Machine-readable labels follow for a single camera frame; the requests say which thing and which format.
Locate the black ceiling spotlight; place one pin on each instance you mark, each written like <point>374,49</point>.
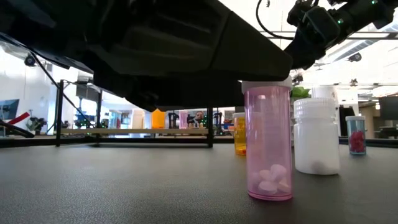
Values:
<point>354,57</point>
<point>29,59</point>

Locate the black table mat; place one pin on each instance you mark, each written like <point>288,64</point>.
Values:
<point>93,193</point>

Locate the blue wall poster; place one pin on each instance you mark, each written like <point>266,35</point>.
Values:
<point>8,109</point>

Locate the blue vial white tablets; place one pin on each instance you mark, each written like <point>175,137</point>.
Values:
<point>111,120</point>

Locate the white plastic pill bottle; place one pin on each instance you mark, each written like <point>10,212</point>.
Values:
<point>316,146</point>

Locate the orange pill bottle white cap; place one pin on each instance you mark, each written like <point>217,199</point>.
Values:
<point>158,120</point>
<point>240,137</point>

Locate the pink vial pale tablets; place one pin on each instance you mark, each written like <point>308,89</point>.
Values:
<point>267,140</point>

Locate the person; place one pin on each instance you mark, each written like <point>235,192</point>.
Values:
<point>199,117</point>

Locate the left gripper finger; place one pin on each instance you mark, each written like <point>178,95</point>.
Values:
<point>192,46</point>
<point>186,95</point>

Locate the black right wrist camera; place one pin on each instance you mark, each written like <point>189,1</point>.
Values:
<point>323,23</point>

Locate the blue vial red pills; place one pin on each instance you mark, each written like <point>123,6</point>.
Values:
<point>356,137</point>

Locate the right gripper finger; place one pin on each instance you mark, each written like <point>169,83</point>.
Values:
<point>303,64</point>
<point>303,48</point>

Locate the white building column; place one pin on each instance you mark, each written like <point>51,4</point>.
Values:
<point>325,91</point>

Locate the black aluminium rig frame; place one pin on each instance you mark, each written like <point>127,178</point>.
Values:
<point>31,141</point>

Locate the wooden shelf black frame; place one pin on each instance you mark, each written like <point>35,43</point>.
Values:
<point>124,131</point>

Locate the black computer monitor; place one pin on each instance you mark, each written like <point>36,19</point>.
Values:
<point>388,107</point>
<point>239,109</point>

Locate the small translucent white bottle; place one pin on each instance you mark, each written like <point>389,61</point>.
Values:
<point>138,120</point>

